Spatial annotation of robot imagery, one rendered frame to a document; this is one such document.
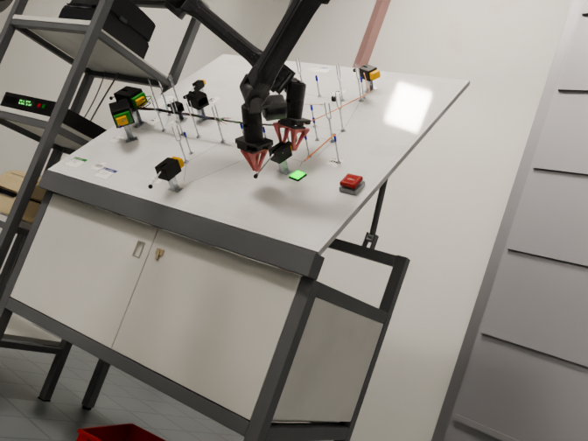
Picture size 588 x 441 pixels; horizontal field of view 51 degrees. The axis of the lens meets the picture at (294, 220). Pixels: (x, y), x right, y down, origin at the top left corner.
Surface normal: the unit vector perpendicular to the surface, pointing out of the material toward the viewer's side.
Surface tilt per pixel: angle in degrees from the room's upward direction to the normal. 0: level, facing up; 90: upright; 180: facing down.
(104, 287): 90
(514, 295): 90
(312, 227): 53
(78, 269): 90
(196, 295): 90
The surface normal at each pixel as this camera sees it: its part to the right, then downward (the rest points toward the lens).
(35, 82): 0.73, 0.18
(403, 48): -0.60, -0.32
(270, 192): -0.17, -0.79
